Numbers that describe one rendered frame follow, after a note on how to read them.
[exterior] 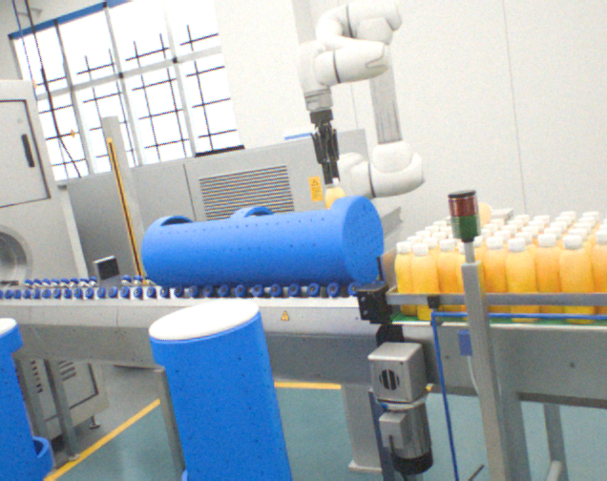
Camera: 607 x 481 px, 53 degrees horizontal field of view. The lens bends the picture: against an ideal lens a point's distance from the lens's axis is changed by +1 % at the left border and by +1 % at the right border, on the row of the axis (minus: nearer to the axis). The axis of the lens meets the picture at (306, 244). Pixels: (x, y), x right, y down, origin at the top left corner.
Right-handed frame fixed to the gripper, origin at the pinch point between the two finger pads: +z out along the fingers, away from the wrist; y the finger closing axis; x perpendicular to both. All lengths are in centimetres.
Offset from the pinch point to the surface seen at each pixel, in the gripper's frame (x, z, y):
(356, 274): 11.2, 30.6, 14.2
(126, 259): -244, 47, -110
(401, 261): 29.9, 25.7, 21.0
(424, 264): 38, 26, 24
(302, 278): -7.2, 30.6, 16.8
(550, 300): 68, 35, 26
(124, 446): -167, 130, -19
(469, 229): 58, 13, 44
